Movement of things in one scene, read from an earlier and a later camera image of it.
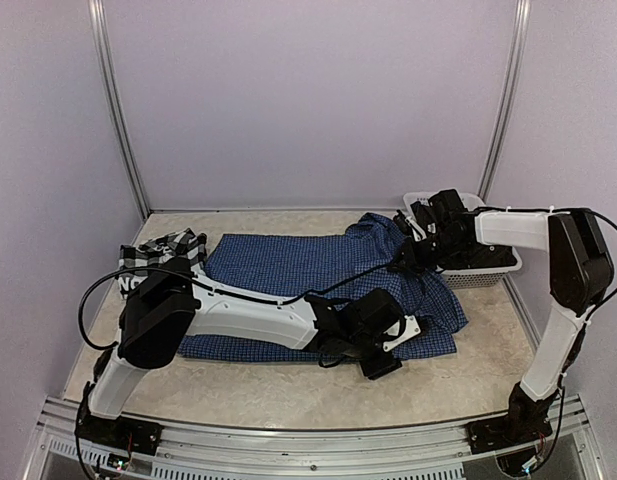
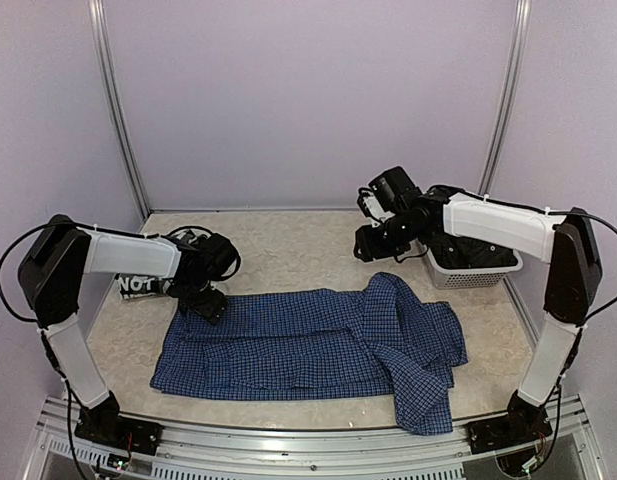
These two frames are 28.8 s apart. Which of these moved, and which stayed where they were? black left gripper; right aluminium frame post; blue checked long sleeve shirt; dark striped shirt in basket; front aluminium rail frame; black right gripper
Moved: black right gripper; black left gripper; blue checked long sleeve shirt
Stayed: dark striped shirt in basket; right aluminium frame post; front aluminium rail frame
